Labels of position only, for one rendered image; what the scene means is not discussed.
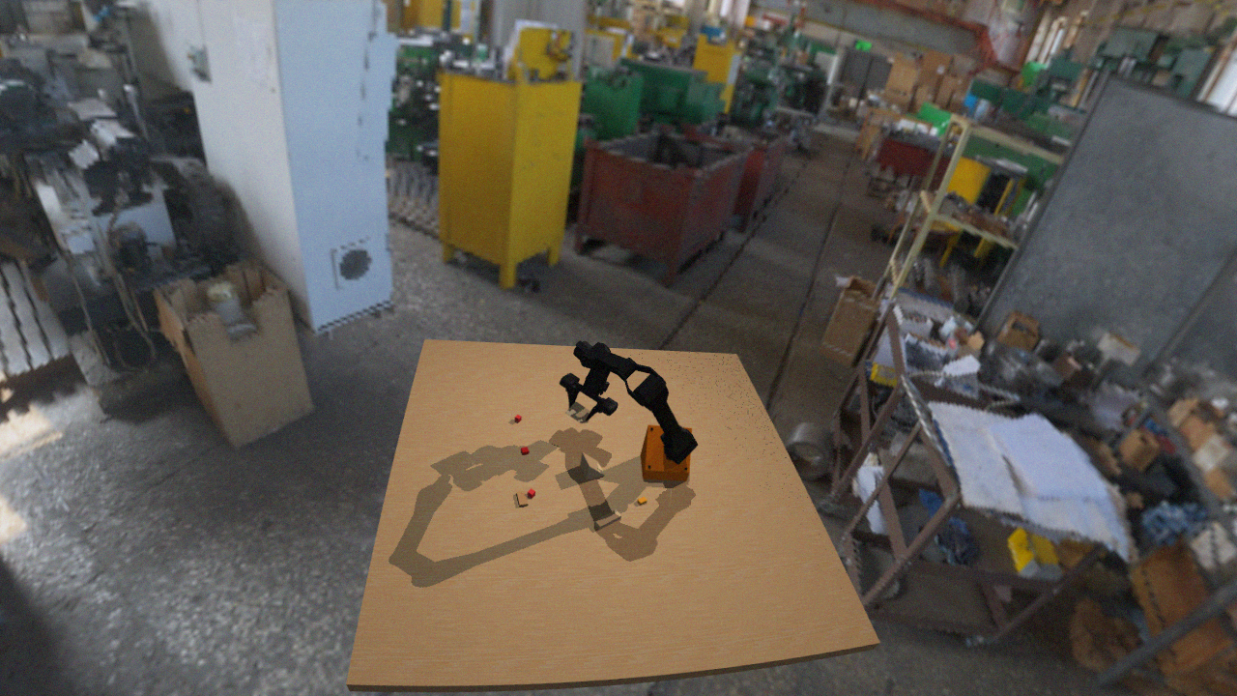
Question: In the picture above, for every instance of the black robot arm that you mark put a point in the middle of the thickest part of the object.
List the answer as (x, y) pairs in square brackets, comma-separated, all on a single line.
[(652, 393)]

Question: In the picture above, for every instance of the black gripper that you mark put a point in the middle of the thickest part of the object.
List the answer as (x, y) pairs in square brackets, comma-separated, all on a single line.
[(591, 388)]

